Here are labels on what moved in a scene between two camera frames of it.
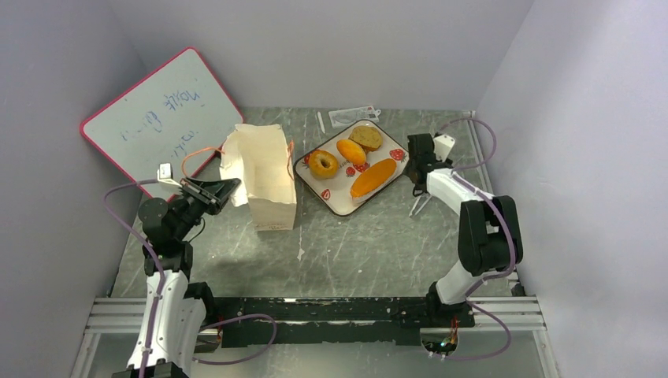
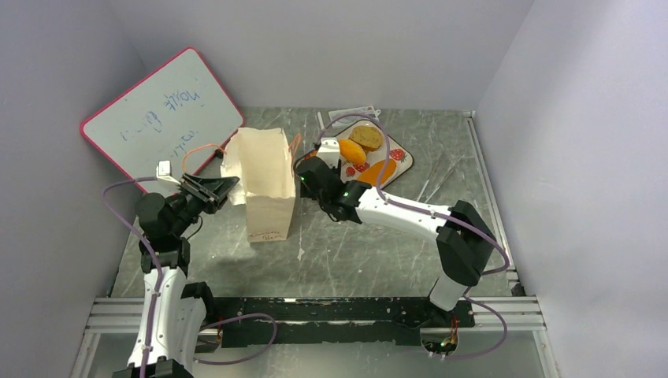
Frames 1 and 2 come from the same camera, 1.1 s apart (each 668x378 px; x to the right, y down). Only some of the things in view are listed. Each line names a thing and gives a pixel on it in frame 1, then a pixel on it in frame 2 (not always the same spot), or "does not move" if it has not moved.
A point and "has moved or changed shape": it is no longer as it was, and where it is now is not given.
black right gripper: (417, 174) → (312, 170)
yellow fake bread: (370, 138) does not move
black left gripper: (210, 194) does not move
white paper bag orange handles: (261, 157) has moved or changed shape
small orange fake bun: (373, 176) does not move
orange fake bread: (351, 151) does not move
